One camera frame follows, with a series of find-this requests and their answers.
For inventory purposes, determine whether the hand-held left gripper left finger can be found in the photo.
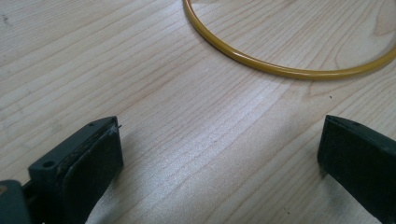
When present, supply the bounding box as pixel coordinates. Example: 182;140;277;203
27;116;124;224

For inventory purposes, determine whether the yellow ring hoop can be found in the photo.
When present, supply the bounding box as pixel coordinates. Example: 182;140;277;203
181;0;396;81

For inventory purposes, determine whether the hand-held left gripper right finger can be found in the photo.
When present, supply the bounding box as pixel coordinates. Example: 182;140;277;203
317;114;396;224

